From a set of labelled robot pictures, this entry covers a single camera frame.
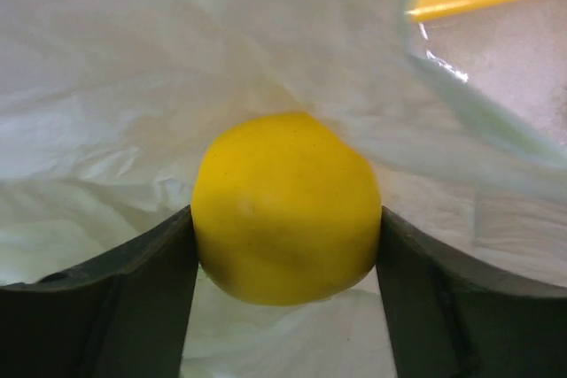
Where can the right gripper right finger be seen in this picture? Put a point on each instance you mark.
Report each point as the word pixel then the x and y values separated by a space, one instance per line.
pixel 451 315

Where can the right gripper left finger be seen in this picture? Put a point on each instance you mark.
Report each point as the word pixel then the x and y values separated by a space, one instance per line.
pixel 123 313

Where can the yellow apple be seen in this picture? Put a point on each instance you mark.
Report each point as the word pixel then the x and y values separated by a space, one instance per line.
pixel 285 213

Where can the light green plastic bag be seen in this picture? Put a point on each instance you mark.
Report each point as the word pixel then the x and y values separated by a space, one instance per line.
pixel 107 107

